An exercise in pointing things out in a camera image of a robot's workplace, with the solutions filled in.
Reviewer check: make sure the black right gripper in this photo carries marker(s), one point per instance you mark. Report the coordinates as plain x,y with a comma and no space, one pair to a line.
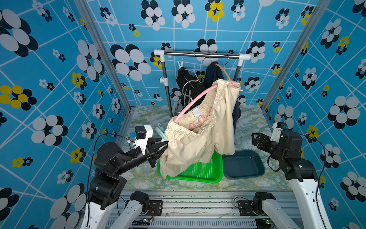
265,139

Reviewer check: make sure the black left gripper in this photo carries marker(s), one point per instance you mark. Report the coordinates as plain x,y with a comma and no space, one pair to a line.
151,152

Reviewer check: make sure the mint green clothespin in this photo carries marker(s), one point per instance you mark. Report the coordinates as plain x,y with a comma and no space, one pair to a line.
161,132

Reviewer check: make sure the beige shorts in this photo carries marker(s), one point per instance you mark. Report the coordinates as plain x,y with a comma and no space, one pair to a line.
206,129

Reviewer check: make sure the pink plastic hanger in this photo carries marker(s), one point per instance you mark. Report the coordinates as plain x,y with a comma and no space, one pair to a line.
231,83

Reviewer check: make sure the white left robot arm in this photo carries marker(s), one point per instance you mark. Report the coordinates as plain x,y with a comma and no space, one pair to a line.
105,188

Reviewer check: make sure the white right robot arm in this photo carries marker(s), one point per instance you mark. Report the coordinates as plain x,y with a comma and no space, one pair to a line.
285,147

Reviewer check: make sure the black shorts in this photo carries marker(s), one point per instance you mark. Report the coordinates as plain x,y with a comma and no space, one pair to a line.
187,83

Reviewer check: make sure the navy blue shorts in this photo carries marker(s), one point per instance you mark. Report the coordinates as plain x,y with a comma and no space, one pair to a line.
214,76

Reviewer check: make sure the wooden hanger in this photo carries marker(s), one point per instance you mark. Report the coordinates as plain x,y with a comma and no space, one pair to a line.
224,68

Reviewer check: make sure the dark teal plastic bin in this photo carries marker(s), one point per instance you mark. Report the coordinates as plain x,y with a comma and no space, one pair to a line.
243,164

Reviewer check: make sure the green plastic basket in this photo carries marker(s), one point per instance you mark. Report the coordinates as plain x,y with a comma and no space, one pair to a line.
211,172

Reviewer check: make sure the white metal clothes rack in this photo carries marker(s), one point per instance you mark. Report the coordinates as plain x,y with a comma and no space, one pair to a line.
163,53

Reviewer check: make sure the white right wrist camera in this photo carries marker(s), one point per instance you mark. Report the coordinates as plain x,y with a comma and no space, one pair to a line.
277,130

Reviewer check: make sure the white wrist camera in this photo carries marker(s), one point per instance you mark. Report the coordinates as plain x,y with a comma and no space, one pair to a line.
142,134
277,130

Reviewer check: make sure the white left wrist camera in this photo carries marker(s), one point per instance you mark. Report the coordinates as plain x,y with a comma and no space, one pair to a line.
142,134

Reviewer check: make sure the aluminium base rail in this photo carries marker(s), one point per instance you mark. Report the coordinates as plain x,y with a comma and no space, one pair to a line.
202,209

